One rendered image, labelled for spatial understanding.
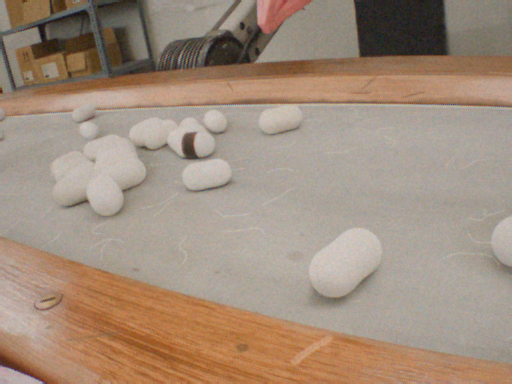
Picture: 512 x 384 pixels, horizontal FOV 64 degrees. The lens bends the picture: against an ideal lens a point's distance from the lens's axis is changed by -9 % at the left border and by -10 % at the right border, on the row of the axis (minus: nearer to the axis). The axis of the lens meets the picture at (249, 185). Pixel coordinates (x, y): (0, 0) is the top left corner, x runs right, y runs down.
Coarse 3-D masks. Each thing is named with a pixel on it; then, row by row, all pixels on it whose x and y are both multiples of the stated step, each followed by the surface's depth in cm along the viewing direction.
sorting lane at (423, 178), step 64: (0, 128) 65; (64, 128) 54; (128, 128) 48; (256, 128) 39; (320, 128) 37; (384, 128) 34; (448, 128) 32; (0, 192) 36; (128, 192) 31; (192, 192) 29; (256, 192) 27; (320, 192) 26; (384, 192) 25; (448, 192) 23; (64, 256) 24; (128, 256) 23; (192, 256) 22; (256, 256) 21; (384, 256) 19; (448, 256) 18; (320, 320) 16; (384, 320) 16; (448, 320) 15
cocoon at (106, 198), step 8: (96, 176) 29; (104, 176) 29; (88, 184) 29; (96, 184) 28; (104, 184) 27; (112, 184) 27; (88, 192) 28; (96, 192) 27; (104, 192) 27; (112, 192) 27; (120, 192) 28; (96, 200) 27; (104, 200) 27; (112, 200) 27; (120, 200) 27; (96, 208) 27; (104, 208) 27; (112, 208) 27; (120, 208) 28
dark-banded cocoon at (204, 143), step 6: (198, 132) 34; (204, 132) 34; (180, 138) 34; (198, 138) 34; (204, 138) 34; (210, 138) 34; (174, 144) 35; (180, 144) 34; (198, 144) 34; (204, 144) 34; (210, 144) 34; (180, 150) 34; (198, 150) 34; (204, 150) 34; (210, 150) 34; (204, 156) 35
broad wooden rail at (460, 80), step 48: (0, 96) 87; (48, 96) 69; (96, 96) 61; (144, 96) 56; (192, 96) 52; (240, 96) 48; (288, 96) 45; (336, 96) 42; (384, 96) 40; (432, 96) 38; (480, 96) 35
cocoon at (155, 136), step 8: (168, 120) 39; (152, 128) 38; (160, 128) 38; (168, 128) 39; (176, 128) 39; (144, 136) 38; (152, 136) 38; (160, 136) 38; (144, 144) 38; (152, 144) 38; (160, 144) 38
